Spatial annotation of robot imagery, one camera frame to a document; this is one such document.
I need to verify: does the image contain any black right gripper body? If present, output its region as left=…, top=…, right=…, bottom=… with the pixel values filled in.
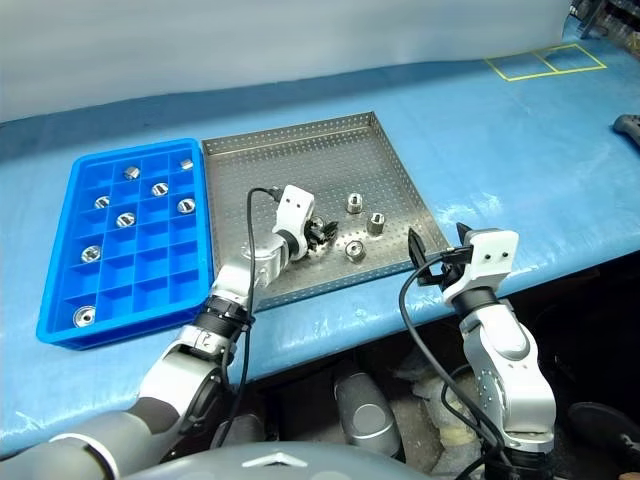
left=415, top=259, right=469, bottom=294

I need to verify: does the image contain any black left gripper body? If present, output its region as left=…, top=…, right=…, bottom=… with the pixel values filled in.
left=301, top=215, right=325, bottom=251

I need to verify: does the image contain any perforated steel tray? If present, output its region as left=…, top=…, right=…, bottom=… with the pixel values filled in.
left=200, top=111, right=450, bottom=312

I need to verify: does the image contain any blue compartment tray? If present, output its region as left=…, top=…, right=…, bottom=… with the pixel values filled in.
left=35, top=138, right=217, bottom=354

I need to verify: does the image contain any blue plastic table cover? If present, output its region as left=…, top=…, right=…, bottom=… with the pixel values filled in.
left=0, top=34, right=640, bottom=459

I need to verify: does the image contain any grey rounded shell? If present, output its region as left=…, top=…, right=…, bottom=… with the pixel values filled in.
left=333, top=372, right=402, bottom=459

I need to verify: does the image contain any yellow tape rectangle marking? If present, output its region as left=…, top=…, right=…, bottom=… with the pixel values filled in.
left=484, top=43, right=609, bottom=82

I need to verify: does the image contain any dark grey slotted object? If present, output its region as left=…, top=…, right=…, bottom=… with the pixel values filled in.
left=611, top=113, right=640, bottom=150

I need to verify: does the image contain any black rounded shape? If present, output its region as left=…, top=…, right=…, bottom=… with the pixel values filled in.
left=567, top=402, right=640, bottom=474

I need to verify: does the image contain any grey robot torso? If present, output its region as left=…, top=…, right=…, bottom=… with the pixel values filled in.
left=124, top=439, right=431, bottom=480

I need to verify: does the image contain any black metal stand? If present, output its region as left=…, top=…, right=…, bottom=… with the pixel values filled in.
left=567, top=0, right=610, bottom=39

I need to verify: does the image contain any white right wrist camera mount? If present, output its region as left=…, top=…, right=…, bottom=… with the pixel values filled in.
left=442, top=228, right=519, bottom=306

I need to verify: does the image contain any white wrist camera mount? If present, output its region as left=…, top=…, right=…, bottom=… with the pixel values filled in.
left=442, top=228, right=519, bottom=306
left=271, top=184, right=316, bottom=262

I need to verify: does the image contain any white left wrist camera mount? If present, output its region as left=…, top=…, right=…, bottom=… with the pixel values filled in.
left=271, top=184, right=316, bottom=262

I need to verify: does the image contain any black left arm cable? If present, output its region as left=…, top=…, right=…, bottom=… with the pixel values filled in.
left=209, top=185, right=285, bottom=449

